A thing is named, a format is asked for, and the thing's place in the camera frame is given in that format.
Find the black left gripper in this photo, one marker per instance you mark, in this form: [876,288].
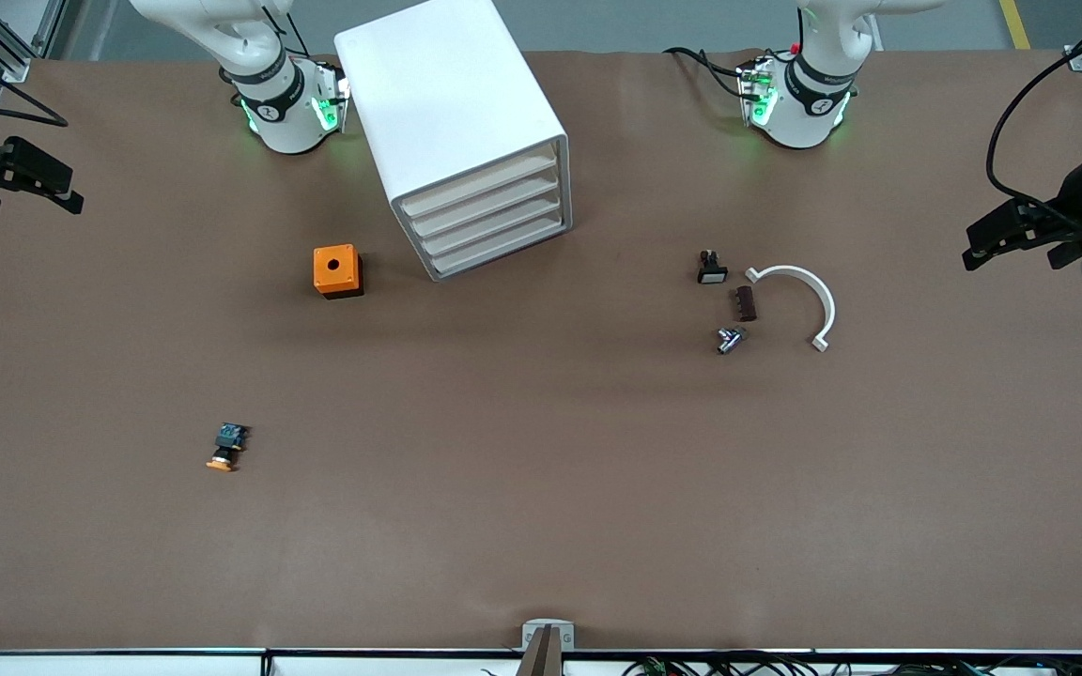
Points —
[1074,194]

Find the white plastic drawer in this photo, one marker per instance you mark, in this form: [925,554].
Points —
[485,200]
[492,219]
[499,239]
[480,180]

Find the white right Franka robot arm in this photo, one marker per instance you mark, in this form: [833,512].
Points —
[283,117]

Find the right arm base connector plate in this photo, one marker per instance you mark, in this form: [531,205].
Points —
[330,94]

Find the left arm base connector plate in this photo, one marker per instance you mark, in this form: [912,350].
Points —
[757,89]

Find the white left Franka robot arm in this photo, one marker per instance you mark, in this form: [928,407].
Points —
[799,113]

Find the orange capped push button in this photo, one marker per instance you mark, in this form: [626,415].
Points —
[226,441]

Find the white drawer cabinet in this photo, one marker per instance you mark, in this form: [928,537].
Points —
[447,94]

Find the dark brown ridged block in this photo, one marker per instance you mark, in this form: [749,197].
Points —
[745,304]

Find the silver metal fitting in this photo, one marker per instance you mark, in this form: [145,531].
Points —
[729,340]

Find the orange box with round hole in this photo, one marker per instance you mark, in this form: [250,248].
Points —
[334,268]

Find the brown paper table cover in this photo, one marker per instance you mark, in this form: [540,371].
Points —
[541,526]

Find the upright aluminium frame profile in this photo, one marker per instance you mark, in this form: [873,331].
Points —
[48,23]

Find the black switch with white face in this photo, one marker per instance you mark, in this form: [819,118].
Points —
[712,274]

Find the white black-edged table frame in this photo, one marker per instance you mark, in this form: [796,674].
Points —
[128,667]

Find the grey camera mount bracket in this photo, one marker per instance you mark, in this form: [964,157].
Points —
[564,629]

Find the dark camera support post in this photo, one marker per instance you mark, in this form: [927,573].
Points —
[543,657]

